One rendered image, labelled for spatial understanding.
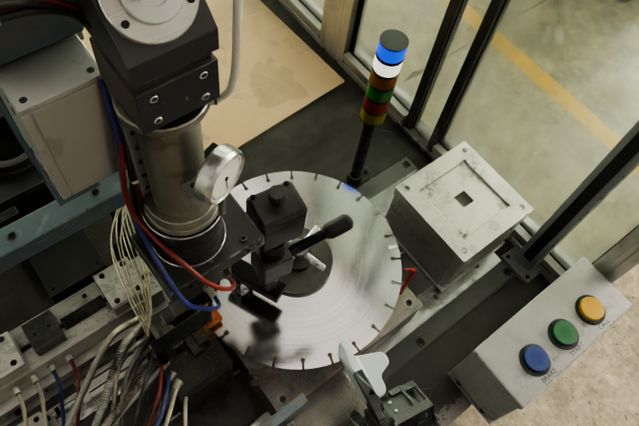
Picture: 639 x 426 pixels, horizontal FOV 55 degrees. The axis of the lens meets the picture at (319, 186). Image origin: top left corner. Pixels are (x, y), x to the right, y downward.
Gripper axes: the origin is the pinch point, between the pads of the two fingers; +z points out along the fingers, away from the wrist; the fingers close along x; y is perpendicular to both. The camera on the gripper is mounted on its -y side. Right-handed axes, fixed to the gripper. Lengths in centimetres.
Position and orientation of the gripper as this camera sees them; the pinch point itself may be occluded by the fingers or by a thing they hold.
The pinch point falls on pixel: (342, 379)
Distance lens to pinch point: 97.0
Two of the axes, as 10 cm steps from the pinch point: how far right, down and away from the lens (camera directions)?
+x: -1.5, -8.5, -5.0
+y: 8.9, -3.4, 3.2
